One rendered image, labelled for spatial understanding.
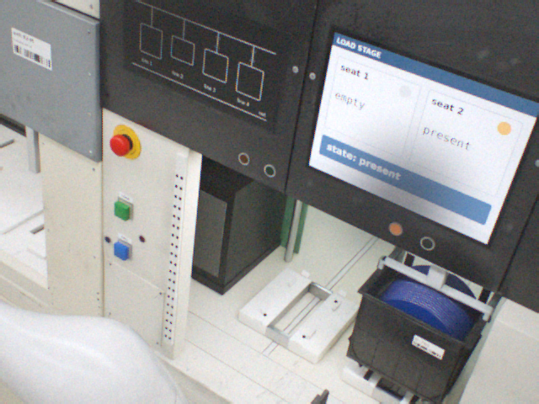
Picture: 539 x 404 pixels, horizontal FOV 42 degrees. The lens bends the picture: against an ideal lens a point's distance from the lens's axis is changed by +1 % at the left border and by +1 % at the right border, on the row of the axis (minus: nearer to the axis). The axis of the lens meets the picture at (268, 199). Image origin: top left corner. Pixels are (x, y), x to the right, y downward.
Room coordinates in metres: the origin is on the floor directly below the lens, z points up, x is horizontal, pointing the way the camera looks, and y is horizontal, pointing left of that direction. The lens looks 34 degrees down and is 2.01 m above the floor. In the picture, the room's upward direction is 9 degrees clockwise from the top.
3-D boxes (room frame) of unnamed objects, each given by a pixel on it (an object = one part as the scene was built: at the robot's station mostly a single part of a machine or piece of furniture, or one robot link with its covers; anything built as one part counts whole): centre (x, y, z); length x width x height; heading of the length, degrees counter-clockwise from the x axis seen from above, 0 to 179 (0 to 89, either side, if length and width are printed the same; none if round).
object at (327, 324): (1.21, -0.12, 0.89); 0.22 x 0.21 x 0.04; 152
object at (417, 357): (1.09, -0.35, 1.06); 0.24 x 0.20 x 0.32; 62
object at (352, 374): (1.09, -0.35, 0.89); 0.22 x 0.21 x 0.04; 152
